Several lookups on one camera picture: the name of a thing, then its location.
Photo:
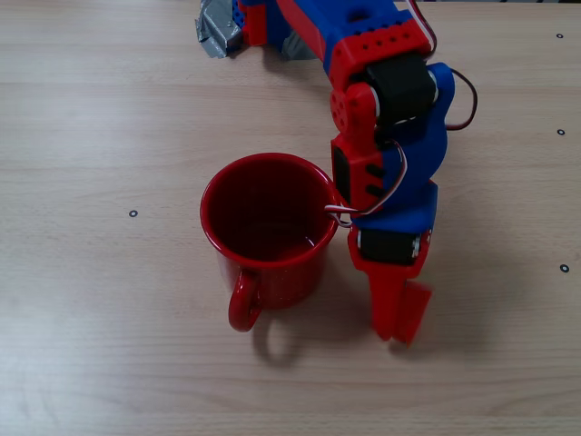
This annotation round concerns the blue and red gripper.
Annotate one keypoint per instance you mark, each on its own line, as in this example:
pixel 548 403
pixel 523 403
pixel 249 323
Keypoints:
pixel 387 246

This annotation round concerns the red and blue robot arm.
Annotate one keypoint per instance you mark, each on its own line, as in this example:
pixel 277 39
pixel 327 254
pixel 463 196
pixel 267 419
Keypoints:
pixel 381 41

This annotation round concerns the red enamel mug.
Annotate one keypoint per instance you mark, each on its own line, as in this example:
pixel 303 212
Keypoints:
pixel 272 286

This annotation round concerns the grey tape base clamp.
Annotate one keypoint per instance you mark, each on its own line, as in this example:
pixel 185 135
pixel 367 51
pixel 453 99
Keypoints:
pixel 218 32

